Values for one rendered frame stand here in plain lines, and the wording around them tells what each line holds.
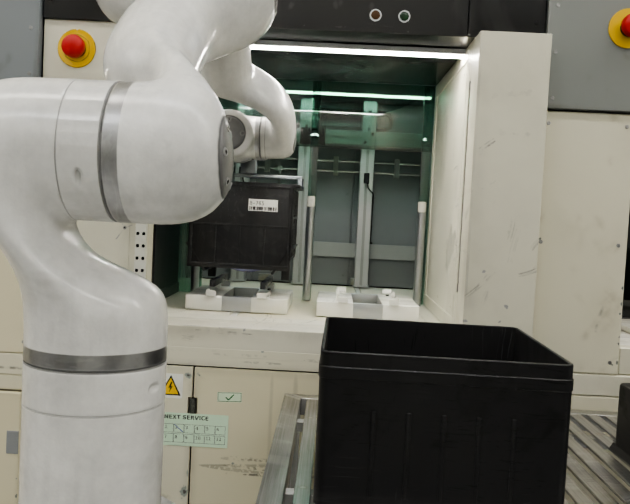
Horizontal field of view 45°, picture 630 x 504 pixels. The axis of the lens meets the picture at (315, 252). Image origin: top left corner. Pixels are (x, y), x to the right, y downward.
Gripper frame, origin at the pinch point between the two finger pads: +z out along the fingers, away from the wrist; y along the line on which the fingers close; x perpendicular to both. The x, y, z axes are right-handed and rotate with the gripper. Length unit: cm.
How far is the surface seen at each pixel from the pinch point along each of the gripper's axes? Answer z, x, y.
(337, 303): -10.3, -31.4, 20.9
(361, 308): -10.4, -32.1, 25.8
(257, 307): -10.3, -33.1, 4.5
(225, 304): -10.3, -32.9, -2.1
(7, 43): -31, 14, -40
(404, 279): 60, -31, 41
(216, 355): -30.0, -39.6, -0.6
